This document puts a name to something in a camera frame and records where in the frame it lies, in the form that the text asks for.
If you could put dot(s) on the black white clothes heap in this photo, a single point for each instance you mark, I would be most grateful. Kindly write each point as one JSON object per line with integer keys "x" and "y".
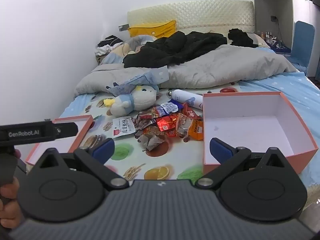
{"x": 107, "y": 47}

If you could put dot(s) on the blue snack packet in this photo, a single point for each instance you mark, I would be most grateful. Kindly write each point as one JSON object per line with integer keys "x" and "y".
{"x": 170, "y": 106}

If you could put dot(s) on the pink box lid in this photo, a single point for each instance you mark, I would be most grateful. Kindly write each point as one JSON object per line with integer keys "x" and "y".
{"x": 75, "y": 132}

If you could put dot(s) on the pile of assorted snack packets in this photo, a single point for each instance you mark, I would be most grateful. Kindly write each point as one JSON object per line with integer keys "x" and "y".
{"x": 147, "y": 130}

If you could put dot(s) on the blue chair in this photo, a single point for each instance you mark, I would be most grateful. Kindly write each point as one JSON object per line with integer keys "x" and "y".
{"x": 302, "y": 42}

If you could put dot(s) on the orange snack packet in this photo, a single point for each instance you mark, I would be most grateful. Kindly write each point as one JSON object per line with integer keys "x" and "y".
{"x": 196, "y": 130}

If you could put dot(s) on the grey wall plate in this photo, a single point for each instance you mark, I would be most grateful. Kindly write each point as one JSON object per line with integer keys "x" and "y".
{"x": 123, "y": 28}

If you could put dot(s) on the white spray bottle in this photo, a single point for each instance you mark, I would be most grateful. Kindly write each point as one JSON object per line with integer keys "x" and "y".
{"x": 185, "y": 97}

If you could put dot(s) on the person's left hand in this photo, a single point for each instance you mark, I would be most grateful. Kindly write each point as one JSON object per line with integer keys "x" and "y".
{"x": 8, "y": 197}

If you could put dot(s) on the white blue plush toy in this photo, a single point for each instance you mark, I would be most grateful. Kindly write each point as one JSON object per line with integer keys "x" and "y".
{"x": 142, "y": 97}

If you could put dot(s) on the blue star bedsheet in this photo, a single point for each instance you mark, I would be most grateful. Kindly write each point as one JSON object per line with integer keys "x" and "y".
{"x": 300, "y": 90}

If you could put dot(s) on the cartoon print pillow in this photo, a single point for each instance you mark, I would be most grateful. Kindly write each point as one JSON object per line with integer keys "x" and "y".
{"x": 117, "y": 51}

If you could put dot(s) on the yellow pillow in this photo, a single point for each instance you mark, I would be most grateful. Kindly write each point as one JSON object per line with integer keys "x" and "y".
{"x": 150, "y": 30}

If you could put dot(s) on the black jacket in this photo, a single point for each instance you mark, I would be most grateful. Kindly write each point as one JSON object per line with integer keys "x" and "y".
{"x": 175, "y": 47}

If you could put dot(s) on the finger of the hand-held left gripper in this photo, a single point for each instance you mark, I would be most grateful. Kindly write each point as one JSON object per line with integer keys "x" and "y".
{"x": 66, "y": 129}

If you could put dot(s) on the black wall socket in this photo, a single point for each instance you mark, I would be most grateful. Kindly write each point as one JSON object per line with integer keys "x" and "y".
{"x": 274, "y": 18}

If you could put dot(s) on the fruit print mat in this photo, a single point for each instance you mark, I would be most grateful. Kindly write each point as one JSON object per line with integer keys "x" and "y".
{"x": 140, "y": 160}

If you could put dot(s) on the dark blue tray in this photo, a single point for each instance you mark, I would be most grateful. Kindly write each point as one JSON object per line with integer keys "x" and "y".
{"x": 280, "y": 50}

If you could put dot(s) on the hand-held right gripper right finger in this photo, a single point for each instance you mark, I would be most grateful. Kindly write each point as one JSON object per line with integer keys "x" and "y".
{"x": 220, "y": 150}

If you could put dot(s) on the row of small bottles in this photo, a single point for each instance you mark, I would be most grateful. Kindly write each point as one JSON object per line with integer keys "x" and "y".
{"x": 268, "y": 36}

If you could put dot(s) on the cream padded headboard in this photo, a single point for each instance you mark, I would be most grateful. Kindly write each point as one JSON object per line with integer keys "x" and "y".
{"x": 200, "y": 12}

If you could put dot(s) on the small black garment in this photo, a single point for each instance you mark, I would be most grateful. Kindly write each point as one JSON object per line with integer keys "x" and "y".
{"x": 240, "y": 38}

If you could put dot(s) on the white pillow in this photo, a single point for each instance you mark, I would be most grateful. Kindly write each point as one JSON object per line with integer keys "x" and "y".
{"x": 258, "y": 40}

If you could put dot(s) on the shiny red snack packet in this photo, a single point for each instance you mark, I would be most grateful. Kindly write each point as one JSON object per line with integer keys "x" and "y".
{"x": 166, "y": 123}

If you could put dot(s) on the grey blanket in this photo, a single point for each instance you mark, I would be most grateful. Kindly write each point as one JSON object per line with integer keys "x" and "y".
{"x": 212, "y": 67}

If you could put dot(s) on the pink cardboard box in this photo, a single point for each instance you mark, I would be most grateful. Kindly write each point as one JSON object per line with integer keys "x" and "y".
{"x": 250, "y": 110}

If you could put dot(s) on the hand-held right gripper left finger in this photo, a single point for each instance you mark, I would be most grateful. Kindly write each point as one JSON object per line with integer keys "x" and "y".
{"x": 105, "y": 148}

